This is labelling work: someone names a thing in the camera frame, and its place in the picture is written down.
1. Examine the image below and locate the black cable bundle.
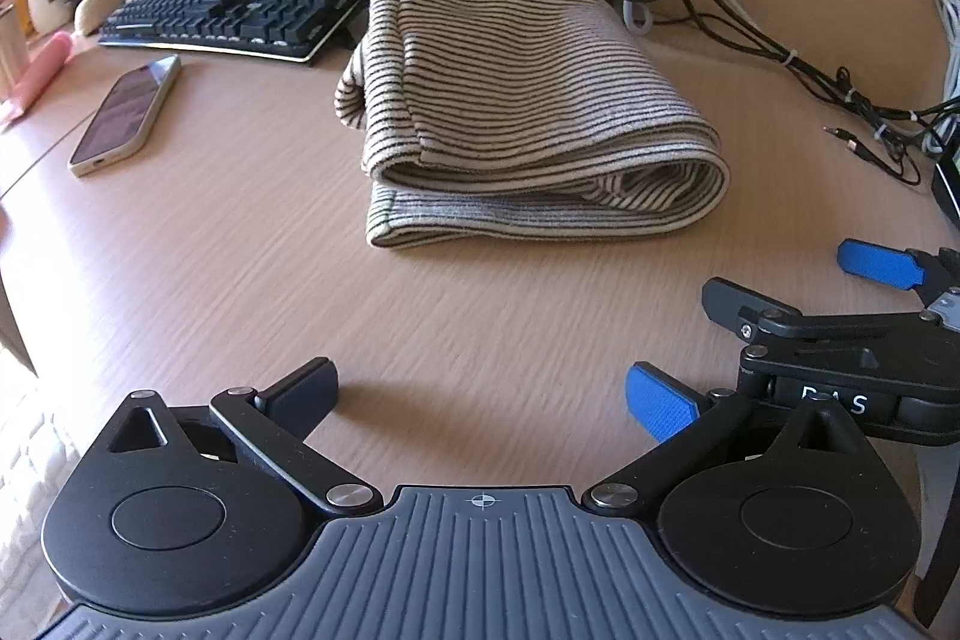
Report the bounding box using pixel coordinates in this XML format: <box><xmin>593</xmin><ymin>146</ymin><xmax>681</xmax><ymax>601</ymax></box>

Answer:
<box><xmin>585</xmin><ymin>0</ymin><xmax>960</xmax><ymax>187</ymax></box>

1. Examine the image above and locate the long white cable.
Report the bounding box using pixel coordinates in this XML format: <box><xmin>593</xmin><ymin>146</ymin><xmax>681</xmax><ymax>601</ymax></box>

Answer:
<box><xmin>919</xmin><ymin>0</ymin><xmax>960</xmax><ymax>157</ymax></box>

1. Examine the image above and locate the grey cup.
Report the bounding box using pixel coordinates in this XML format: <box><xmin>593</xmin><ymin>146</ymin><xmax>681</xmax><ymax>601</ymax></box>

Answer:
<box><xmin>0</xmin><ymin>2</ymin><xmax>32</xmax><ymax>101</ymax></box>

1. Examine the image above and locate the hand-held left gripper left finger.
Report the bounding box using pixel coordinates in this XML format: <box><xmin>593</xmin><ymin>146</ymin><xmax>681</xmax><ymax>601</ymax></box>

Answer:
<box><xmin>107</xmin><ymin>356</ymin><xmax>385</xmax><ymax>516</ymax></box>

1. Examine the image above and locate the smartphone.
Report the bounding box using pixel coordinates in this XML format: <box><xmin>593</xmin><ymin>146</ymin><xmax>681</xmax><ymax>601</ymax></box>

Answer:
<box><xmin>67</xmin><ymin>53</ymin><xmax>183</xmax><ymax>179</ymax></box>

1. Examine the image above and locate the striped beige garment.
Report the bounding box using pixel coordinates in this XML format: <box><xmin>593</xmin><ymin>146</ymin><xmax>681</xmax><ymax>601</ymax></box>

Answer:
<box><xmin>334</xmin><ymin>0</ymin><xmax>732</xmax><ymax>250</ymax></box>

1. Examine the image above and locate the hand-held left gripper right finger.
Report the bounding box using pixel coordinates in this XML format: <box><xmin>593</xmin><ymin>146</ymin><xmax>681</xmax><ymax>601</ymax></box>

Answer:
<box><xmin>583</xmin><ymin>362</ymin><xmax>876</xmax><ymax>513</ymax></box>

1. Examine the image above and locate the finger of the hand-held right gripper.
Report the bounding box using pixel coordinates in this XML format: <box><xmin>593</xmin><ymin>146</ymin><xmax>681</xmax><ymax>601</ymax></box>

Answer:
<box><xmin>701</xmin><ymin>278</ymin><xmax>807</xmax><ymax>337</ymax></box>
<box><xmin>836</xmin><ymin>239</ymin><xmax>931</xmax><ymax>292</ymax></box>

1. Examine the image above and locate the black keyboard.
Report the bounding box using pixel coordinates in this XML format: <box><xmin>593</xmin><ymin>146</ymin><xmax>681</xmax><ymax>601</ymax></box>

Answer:
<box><xmin>97</xmin><ymin>0</ymin><xmax>372</xmax><ymax>65</ymax></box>

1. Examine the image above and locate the white quilted blanket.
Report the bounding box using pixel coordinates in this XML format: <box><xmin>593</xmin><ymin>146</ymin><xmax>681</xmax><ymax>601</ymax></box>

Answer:
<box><xmin>0</xmin><ymin>377</ymin><xmax>83</xmax><ymax>633</ymax></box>

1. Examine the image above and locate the pink soft item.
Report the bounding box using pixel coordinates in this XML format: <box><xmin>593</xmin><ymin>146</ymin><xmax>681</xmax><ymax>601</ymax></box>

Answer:
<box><xmin>0</xmin><ymin>31</ymin><xmax>76</xmax><ymax>124</ymax></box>

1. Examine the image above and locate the black framed screen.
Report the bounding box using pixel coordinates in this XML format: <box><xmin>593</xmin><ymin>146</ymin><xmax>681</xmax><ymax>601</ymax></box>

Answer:
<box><xmin>931</xmin><ymin>149</ymin><xmax>960</xmax><ymax>230</ymax></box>

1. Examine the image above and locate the black audio jack cable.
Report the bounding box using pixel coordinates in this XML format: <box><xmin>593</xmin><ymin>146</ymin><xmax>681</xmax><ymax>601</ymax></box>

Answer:
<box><xmin>823</xmin><ymin>126</ymin><xmax>922</xmax><ymax>187</ymax></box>

